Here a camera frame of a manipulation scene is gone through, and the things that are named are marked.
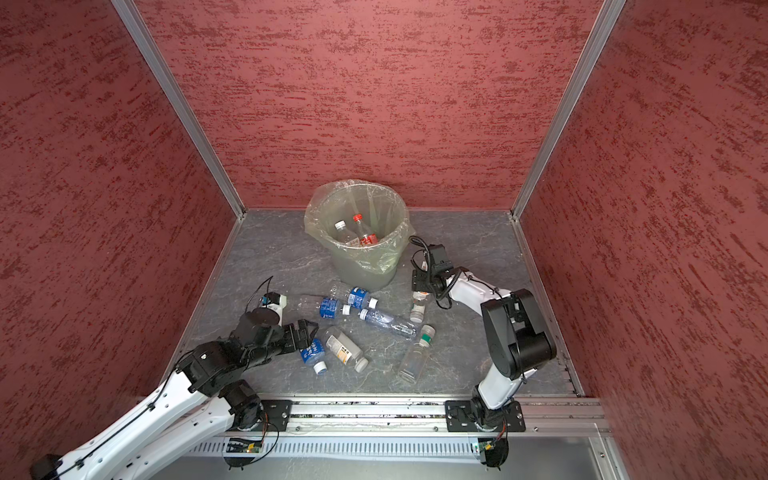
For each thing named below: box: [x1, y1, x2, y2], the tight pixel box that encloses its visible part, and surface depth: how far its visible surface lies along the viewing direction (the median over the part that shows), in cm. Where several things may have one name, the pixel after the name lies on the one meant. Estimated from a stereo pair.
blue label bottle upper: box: [345, 287, 378, 310], surface depth 92 cm
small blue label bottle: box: [301, 338, 328, 375], surface depth 81 cm
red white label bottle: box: [334, 219, 360, 246], surface depth 97 cm
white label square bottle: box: [410, 291, 430, 323], surface depth 94 cm
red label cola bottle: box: [352, 213, 379, 245], surface depth 99 cm
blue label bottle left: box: [320, 297, 341, 319], surface depth 90 cm
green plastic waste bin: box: [314, 182, 409, 292], surface depth 91 cm
